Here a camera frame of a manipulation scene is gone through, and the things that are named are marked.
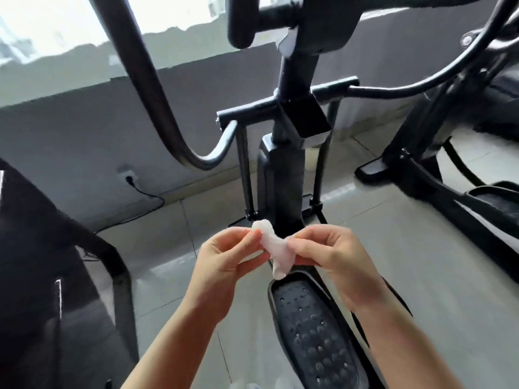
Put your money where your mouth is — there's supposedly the person's right hand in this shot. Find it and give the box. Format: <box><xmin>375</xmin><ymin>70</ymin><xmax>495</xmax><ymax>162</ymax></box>
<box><xmin>283</xmin><ymin>223</ymin><xmax>392</xmax><ymax>311</ymax></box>

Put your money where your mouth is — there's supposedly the white wet wipe sheet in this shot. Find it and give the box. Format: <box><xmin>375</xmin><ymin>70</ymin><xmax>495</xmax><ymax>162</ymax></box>
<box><xmin>250</xmin><ymin>218</ymin><xmax>303</xmax><ymax>281</ymax></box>

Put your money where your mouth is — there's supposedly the white wall socket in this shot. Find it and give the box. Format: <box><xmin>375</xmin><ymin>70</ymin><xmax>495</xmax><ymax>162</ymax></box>
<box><xmin>117</xmin><ymin>165</ymin><xmax>138</xmax><ymax>185</ymax></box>

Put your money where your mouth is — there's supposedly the person's left hand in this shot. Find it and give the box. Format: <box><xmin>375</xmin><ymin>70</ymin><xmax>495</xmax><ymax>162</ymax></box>
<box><xmin>182</xmin><ymin>226</ymin><xmax>271</xmax><ymax>325</ymax></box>

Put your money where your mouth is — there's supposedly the person's right forearm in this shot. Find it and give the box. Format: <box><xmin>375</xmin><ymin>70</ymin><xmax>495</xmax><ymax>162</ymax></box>
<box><xmin>352</xmin><ymin>286</ymin><xmax>463</xmax><ymax>389</ymax></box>

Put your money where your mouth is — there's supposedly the person's left forearm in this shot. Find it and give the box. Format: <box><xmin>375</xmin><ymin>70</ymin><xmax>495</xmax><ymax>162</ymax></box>
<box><xmin>122</xmin><ymin>304</ymin><xmax>228</xmax><ymax>389</ymax></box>

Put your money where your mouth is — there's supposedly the black socket cable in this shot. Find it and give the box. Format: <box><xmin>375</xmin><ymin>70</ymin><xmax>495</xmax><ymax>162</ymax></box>
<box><xmin>93</xmin><ymin>178</ymin><xmax>167</xmax><ymax>233</ymax></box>

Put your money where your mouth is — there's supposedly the white curtain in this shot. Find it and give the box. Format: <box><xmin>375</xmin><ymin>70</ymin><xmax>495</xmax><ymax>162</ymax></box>
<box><xmin>0</xmin><ymin>0</ymin><xmax>236</xmax><ymax>70</ymax></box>

